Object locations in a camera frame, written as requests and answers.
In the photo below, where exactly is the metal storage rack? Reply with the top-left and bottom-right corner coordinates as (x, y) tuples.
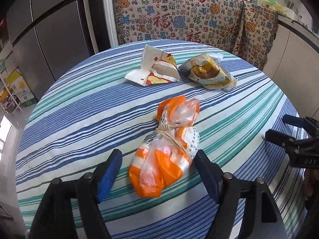
(1, 59), (23, 115)

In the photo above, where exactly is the white red paper wrapper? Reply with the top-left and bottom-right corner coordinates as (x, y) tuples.
(124, 45), (180, 86)

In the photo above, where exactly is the grey steel refrigerator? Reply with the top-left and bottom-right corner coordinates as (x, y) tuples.
(7, 0), (94, 99)

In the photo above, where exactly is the orange clear plastic bag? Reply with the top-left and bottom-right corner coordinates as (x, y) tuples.
(129, 96), (200, 197)

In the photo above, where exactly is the white kitchen cabinet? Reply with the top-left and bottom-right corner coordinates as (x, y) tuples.
(263, 15), (319, 119)

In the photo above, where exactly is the yellow white snack wrapper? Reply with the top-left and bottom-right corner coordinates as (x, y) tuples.
(179, 53), (237, 91)

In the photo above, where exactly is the patterned Chinese character blanket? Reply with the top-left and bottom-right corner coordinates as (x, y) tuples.
(113, 0), (278, 70)

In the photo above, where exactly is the yellow cardboard box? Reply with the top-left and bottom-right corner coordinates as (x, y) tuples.
(6, 70), (38, 107)

